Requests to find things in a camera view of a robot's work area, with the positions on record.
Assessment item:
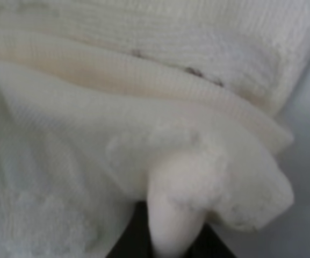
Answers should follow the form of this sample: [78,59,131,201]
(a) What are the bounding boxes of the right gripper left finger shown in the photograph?
[106,202,154,258]

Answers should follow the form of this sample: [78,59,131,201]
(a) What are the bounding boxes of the cream white towel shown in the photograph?
[0,1,310,257]

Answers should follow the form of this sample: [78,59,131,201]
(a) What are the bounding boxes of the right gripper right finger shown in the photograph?
[186,225,235,258]

